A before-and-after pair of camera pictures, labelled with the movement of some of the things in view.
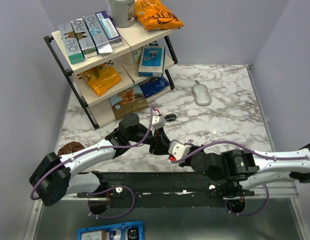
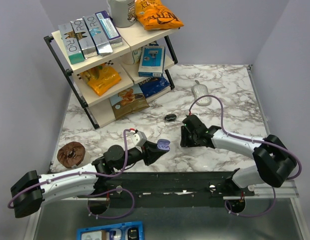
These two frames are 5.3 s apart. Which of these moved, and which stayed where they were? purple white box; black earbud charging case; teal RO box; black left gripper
Moved: black left gripper
Stayed: purple white box; teal RO box; black earbud charging case
